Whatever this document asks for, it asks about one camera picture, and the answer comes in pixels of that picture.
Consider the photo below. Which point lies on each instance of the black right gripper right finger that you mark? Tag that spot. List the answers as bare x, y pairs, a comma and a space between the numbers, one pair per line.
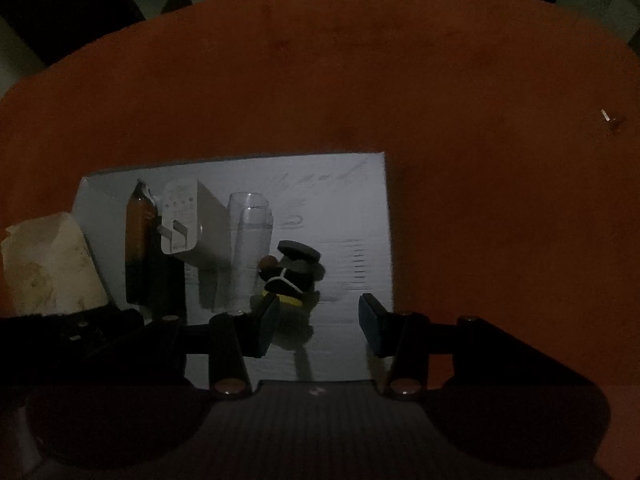
409, 339

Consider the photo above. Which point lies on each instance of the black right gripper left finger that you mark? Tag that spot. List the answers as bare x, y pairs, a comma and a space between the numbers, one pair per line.
233, 338

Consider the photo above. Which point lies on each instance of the dark bee plush toy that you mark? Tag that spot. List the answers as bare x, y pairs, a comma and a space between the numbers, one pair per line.
293, 278

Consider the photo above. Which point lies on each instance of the black rectangular case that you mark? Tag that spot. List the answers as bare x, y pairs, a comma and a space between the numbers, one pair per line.
157, 287

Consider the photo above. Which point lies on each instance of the clear plastic tube case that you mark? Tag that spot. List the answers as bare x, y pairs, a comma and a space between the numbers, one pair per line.
251, 223

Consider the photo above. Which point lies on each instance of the white power adapter plug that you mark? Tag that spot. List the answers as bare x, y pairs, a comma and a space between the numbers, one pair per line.
194, 225

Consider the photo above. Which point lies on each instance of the brown lip balm tube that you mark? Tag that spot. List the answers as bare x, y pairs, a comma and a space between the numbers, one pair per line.
141, 225

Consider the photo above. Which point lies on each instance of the white flat board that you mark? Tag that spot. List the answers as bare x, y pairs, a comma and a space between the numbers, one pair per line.
335, 203

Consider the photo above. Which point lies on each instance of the red table cloth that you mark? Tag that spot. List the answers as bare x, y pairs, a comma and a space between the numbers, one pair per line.
509, 197

